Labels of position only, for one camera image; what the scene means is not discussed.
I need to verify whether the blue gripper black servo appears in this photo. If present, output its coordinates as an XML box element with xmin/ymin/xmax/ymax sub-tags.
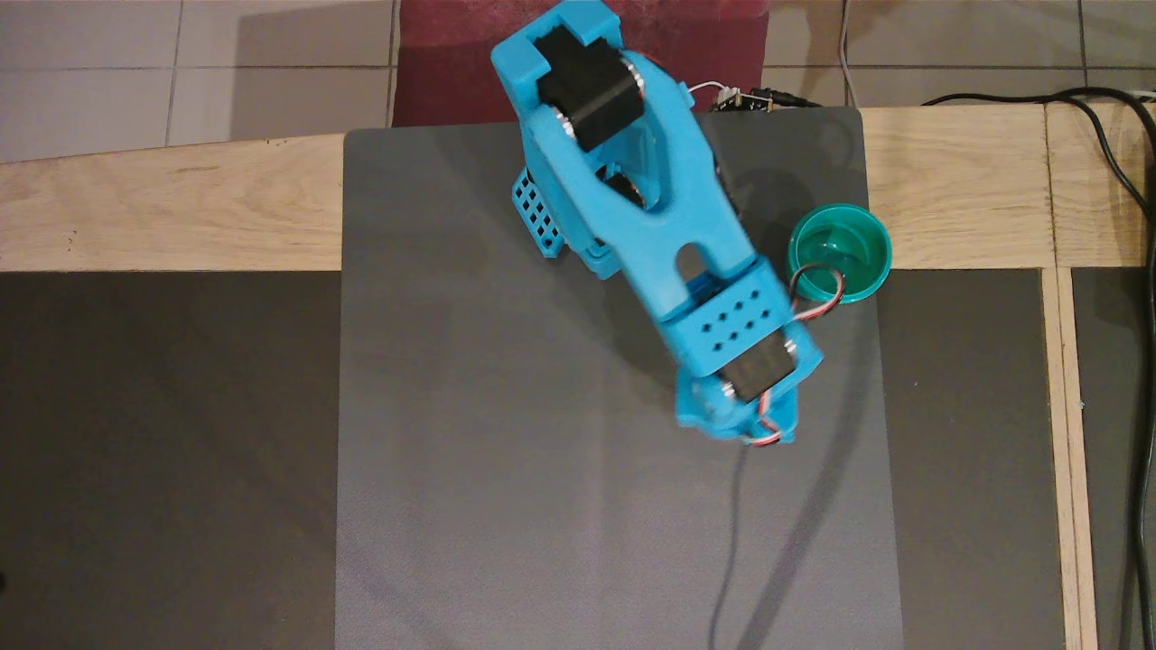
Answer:
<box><xmin>676</xmin><ymin>372</ymin><xmax>802</xmax><ymax>447</ymax></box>

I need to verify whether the green plastic cup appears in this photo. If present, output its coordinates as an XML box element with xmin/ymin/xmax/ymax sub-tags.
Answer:
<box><xmin>788</xmin><ymin>203</ymin><xmax>894</xmax><ymax>306</ymax></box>

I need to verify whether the grey rubber mat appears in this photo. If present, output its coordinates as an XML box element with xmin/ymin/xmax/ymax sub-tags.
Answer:
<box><xmin>334</xmin><ymin>106</ymin><xmax>905</xmax><ymax>650</ymax></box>

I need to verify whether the black controller board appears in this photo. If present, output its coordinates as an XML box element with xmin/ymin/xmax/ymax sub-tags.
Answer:
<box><xmin>709</xmin><ymin>85</ymin><xmax>777</xmax><ymax>116</ymax></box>

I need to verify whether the red white black servo wire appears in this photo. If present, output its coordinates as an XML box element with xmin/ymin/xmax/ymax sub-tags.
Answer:
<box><xmin>751</xmin><ymin>391</ymin><xmax>787</xmax><ymax>447</ymax></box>
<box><xmin>788</xmin><ymin>261</ymin><xmax>848</xmax><ymax>330</ymax></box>

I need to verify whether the thin white cable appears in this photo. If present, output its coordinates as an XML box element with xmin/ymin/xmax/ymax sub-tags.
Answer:
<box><xmin>838</xmin><ymin>0</ymin><xmax>856</xmax><ymax>107</ymax></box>

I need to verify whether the black power cable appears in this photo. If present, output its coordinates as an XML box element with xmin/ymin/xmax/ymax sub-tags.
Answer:
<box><xmin>920</xmin><ymin>85</ymin><xmax>1156</xmax><ymax>650</ymax></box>

